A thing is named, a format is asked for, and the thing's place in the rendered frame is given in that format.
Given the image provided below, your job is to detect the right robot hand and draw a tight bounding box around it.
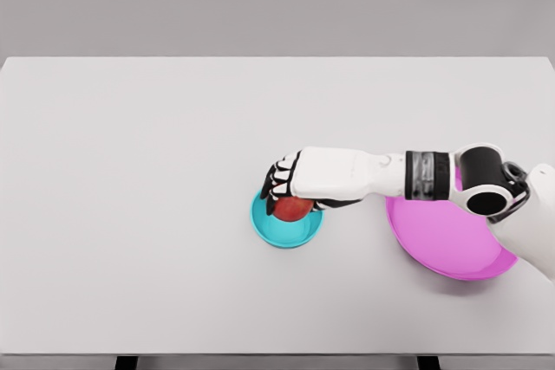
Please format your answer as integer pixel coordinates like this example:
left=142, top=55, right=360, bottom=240
left=258, top=146, right=376, bottom=217

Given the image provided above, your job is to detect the red apple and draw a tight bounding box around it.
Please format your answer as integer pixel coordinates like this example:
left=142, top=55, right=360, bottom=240
left=271, top=196, right=314, bottom=223

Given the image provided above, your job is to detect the blue bowl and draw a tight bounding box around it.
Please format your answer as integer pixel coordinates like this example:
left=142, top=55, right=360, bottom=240
left=250, top=188, right=325, bottom=250

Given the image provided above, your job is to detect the pink plate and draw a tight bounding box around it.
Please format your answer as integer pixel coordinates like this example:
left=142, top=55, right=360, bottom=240
left=384, top=166, right=519, bottom=281

